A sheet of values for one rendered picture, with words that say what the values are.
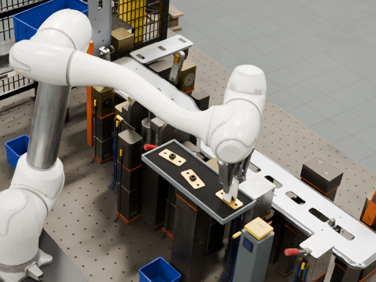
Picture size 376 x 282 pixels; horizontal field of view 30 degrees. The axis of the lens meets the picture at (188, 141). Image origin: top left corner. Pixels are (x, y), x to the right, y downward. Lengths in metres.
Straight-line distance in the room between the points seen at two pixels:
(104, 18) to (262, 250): 1.32
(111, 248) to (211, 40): 2.91
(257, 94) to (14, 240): 0.93
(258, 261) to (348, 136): 2.47
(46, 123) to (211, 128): 0.70
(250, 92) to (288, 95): 2.92
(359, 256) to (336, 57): 3.14
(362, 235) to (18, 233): 1.08
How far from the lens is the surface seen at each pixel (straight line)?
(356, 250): 2.26
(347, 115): 4.64
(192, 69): 2.88
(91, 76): 1.89
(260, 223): 2.03
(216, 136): 1.67
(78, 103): 3.23
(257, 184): 2.23
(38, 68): 1.92
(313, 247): 2.14
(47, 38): 1.96
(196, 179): 2.13
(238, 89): 1.79
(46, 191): 2.37
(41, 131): 2.25
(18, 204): 2.24
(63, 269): 2.41
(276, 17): 5.65
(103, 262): 2.50
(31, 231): 2.28
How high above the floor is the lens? 2.56
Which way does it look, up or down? 38 degrees down
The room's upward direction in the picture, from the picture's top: 6 degrees clockwise
